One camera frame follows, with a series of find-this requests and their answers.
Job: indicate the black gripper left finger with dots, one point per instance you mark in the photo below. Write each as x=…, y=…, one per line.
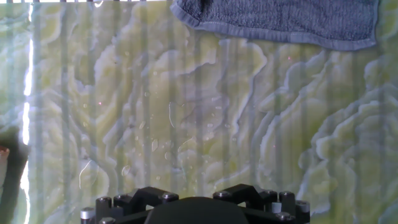
x=133, y=202

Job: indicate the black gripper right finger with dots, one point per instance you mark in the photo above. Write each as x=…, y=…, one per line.
x=267, y=202

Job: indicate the dark grey towel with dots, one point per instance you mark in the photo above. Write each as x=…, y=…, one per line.
x=280, y=18

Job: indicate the white cloth with pink stripes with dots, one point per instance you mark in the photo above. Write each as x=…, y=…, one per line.
x=3, y=165

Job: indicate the green marble pattern mat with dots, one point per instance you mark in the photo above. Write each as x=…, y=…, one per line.
x=217, y=99

